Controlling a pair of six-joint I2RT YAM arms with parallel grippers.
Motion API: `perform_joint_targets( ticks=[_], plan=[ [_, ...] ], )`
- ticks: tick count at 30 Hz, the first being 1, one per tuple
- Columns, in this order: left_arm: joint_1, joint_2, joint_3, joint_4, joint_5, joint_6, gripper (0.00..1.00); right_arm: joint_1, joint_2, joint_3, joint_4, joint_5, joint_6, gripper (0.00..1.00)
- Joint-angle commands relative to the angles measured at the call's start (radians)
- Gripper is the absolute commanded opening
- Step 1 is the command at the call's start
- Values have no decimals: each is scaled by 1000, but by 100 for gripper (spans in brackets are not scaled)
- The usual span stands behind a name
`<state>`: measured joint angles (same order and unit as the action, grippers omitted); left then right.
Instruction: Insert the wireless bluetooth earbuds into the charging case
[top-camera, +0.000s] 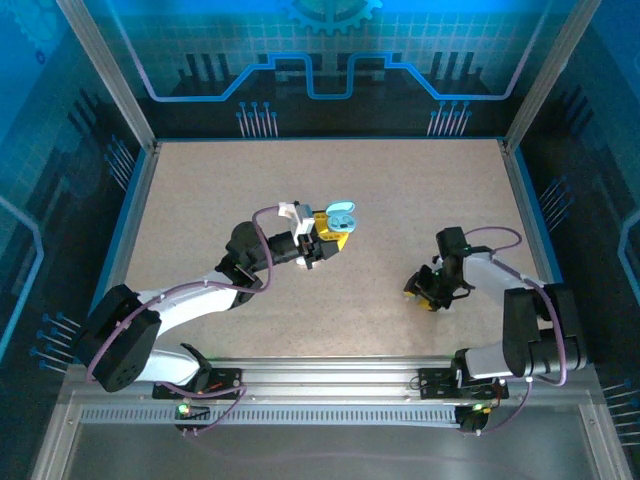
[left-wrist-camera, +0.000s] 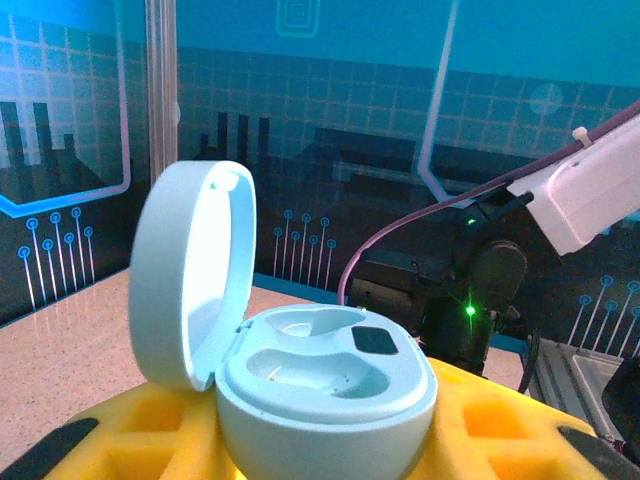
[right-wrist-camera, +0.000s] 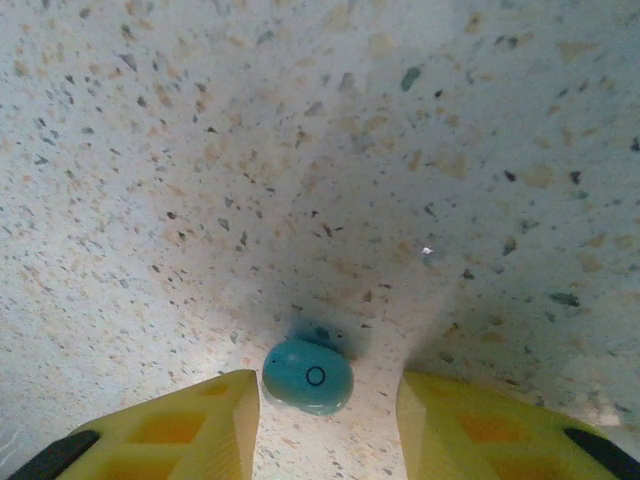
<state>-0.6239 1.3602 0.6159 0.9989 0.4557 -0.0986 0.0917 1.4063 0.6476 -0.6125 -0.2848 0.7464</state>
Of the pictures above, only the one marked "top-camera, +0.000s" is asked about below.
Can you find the grey metal deck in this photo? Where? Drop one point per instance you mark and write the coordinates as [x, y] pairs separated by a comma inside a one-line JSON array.
[[350, 455]]

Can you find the aluminium side rail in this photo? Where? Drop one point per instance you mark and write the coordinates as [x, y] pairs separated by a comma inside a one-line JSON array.
[[136, 210], [520, 185]]

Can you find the light blue earbud charging case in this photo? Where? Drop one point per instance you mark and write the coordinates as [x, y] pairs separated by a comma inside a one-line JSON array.
[[341, 212]]

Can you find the black connector box with LED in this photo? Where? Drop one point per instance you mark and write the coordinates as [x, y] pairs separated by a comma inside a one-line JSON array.
[[192, 412], [472, 420]]

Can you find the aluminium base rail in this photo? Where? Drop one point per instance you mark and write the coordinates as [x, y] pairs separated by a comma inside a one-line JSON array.
[[330, 375]]

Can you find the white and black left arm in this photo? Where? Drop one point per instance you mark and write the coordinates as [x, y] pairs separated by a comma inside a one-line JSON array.
[[190, 302]]

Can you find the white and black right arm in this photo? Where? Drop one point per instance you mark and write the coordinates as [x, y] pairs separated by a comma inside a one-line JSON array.
[[490, 270]]

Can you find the aluminium frame post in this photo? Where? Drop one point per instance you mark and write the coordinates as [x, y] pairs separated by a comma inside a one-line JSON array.
[[550, 75], [110, 75]]

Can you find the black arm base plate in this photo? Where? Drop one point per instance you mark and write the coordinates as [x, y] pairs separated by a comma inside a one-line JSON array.
[[225, 382], [435, 384]]

